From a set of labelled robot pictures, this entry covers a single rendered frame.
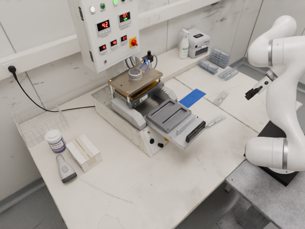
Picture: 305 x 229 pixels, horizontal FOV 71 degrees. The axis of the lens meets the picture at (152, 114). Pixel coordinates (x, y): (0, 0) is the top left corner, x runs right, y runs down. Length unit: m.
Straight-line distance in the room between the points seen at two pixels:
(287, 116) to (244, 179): 0.52
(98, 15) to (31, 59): 0.55
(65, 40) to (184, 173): 1.09
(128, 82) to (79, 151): 0.48
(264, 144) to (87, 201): 0.87
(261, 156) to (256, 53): 0.39
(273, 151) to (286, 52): 0.36
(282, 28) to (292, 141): 0.43
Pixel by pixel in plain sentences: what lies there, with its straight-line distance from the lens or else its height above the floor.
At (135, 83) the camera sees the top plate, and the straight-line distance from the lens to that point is 1.20.
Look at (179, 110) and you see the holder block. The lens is 1.22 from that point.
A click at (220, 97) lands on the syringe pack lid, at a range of 1.68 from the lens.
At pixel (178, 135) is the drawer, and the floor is 0.97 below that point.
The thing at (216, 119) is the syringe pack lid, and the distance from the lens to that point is 1.51.
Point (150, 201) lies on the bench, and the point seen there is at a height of 0.75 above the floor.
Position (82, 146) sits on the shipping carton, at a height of 0.84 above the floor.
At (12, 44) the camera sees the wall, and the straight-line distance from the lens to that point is 1.49.
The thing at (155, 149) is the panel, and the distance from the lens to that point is 1.29.
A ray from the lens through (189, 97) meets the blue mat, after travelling 1.67.
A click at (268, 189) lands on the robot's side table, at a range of 1.34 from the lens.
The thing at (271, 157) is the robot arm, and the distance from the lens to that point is 0.94.
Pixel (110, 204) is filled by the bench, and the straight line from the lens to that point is 1.19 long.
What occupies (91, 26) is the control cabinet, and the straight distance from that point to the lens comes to 1.13.
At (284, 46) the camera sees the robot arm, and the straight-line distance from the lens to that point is 0.92.
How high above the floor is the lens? 1.84
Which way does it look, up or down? 46 degrees down
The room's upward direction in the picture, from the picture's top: 1 degrees counter-clockwise
